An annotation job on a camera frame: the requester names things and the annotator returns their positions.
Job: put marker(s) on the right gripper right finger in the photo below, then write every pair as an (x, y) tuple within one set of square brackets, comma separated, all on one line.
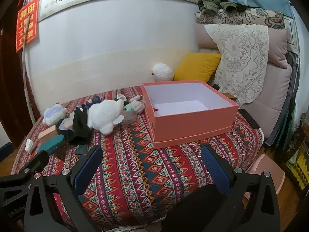
[(251, 202)]

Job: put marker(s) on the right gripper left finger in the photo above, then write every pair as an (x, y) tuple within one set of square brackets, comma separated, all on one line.
[(29, 195)]

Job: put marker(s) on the small white purple plush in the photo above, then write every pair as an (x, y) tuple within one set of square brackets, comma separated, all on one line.
[(53, 114)]

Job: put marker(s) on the large white plush toy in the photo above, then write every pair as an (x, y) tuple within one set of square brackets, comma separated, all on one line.
[(103, 117)]

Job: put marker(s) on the grey yarn ball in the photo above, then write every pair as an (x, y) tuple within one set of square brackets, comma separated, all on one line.
[(137, 106)]

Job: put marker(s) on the teal hair brush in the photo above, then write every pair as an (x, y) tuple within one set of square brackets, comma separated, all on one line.
[(52, 145)]

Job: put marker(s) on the pink stool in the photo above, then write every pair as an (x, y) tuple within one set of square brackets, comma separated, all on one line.
[(265, 163)]

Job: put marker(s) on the small wooden box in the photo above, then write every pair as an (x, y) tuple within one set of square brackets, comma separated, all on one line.
[(47, 134)]

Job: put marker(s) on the pink sofa backrest cushion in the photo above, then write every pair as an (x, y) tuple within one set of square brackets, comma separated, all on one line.
[(266, 109)]

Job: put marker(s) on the patterned red bedspread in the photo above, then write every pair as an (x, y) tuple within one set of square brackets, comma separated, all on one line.
[(136, 183)]

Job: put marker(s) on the blue haired doll figure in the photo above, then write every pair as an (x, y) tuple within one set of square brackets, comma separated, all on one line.
[(94, 100)]

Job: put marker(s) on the brown wooden block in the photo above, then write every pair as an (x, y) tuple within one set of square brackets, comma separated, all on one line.
[(230, 96)]

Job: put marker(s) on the salmon pink storage box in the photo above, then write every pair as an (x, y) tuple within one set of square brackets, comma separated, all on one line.
[(181, 112)]

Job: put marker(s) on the white lace cloth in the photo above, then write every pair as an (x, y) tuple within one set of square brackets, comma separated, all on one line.
[(244, 53)]

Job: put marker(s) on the yellow cushion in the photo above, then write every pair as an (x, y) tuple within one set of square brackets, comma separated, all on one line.
[(197, 66)]

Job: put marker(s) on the round white fluffy plush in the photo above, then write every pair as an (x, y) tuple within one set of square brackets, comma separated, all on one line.
[(162, 72)]

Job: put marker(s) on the red paper sign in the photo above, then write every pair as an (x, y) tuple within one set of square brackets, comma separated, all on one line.
[(27, 24)]

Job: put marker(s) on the floral quilt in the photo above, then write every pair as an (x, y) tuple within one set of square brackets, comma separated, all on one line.
[(251, 16)]

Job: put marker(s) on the green clothes pile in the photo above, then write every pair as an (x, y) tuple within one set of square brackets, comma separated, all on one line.
[(213, 6)]

